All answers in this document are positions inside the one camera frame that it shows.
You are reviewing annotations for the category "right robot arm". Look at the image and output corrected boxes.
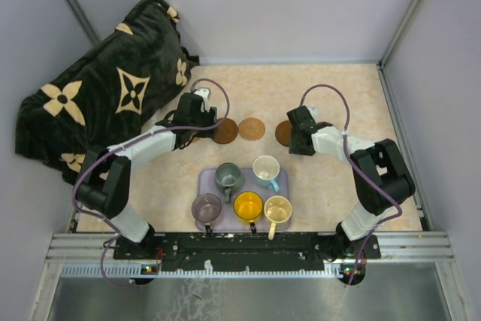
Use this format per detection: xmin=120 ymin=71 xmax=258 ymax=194
xmin=287 ymin=106 xmax=416 ymax=258

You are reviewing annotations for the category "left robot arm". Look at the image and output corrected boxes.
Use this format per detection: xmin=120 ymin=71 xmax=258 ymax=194
xmin=71 ymin=88 xmax=217 ymax=259

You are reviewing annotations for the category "grey green mug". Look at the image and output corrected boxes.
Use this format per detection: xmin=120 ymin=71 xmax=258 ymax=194
xmin=215 ymin=162 xmax=244 ymax=204

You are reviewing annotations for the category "cream mug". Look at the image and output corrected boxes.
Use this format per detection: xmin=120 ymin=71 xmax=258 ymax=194
xmin=264 ymin=195 xmax=292 ymax=241

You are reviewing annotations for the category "black floral plush blanket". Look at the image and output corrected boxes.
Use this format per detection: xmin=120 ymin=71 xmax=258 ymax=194
xmin=15 ymin=0 xmax=199 ymax=183

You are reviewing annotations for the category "purple glass mug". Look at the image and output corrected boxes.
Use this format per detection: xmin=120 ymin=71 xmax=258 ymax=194
xmin=191 ymin=193 xmax=222 ymax=235

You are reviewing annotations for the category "yellow glass mug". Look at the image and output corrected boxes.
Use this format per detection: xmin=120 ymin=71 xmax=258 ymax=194
xmin=234 ymin=191 xmax=264 ymax=234

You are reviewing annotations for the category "lavender plastic tray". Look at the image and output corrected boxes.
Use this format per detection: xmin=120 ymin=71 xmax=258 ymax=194
xmin=198 ymin=168 xmax=293 ymax=233

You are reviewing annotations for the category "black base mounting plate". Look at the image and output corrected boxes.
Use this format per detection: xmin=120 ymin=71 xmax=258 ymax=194
xmin=113 ymin=232 xmax=362 ymax=272

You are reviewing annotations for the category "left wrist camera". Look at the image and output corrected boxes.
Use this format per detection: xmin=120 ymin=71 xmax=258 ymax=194
xmin=193 ymin=87 xmax=211 ymax=112

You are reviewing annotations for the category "white mug blue handle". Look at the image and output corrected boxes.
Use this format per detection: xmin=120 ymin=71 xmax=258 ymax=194
xmin=253 ymin=156 xmax=280 ymax=192

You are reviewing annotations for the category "aluminium frame rail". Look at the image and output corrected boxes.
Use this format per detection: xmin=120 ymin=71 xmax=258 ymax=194
xmin=46 ymin=232 xmax=454 ymax=282

